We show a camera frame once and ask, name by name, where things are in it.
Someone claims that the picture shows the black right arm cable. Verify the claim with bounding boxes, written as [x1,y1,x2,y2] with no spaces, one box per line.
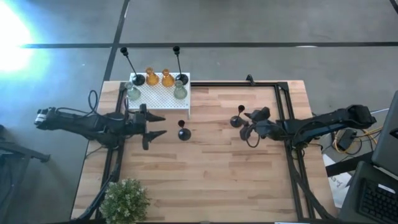
[244,134,261,149]

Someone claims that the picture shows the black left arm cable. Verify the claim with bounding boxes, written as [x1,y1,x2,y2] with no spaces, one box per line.
[88,90,100,114]

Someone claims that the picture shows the tall black candlestick holder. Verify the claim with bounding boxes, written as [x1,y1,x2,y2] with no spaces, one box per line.
[119,47,146,87]
[172,45,190,86]

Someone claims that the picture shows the white perforated metal shelf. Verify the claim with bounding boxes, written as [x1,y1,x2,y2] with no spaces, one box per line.
[124,72,192,118]

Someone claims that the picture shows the short black candlestick holder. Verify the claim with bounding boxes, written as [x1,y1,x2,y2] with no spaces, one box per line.
[229,105,246,128]
[177,119,192,142]

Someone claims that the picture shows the white paper sheet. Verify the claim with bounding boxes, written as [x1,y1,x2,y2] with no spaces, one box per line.
[322,153,352,208]

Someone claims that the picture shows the green potted plant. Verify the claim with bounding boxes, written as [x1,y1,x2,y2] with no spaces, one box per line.
[99,177,152,224]

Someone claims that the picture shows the clear green glass candle holder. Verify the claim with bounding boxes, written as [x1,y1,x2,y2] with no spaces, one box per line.
[173,80,188,101]
[124,81,142,101]

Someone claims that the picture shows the black metal table frame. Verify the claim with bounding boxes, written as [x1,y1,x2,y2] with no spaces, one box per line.
[74,80,336,223]

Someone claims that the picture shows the grey monitor back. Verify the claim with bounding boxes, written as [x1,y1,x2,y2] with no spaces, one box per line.
[372,90,398,177]

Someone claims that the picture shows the yellow cable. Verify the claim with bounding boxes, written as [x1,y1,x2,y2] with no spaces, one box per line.
[334,125,384,154]

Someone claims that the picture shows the black tripod stand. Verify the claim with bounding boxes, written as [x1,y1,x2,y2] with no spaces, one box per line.
[0,124,51,224]

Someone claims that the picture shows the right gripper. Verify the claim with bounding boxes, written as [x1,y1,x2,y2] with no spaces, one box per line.
[239,106,281,141]

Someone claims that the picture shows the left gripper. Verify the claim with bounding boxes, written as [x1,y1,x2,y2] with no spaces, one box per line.
[132,103,168,151]

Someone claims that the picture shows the amber glass candle holder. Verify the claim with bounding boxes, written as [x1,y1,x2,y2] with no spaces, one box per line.
[160,68,176,88]
[145,67,160,86]

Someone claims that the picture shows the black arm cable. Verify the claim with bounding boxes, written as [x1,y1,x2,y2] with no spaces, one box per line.
[88,90,100,114]
[244,134,261,149]

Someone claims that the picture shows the black laptop keyboard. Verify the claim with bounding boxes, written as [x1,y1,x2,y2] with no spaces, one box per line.
[339,161,398,224]

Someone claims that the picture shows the black power adapter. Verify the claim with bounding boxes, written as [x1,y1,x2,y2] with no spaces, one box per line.
[338,129,358,152]

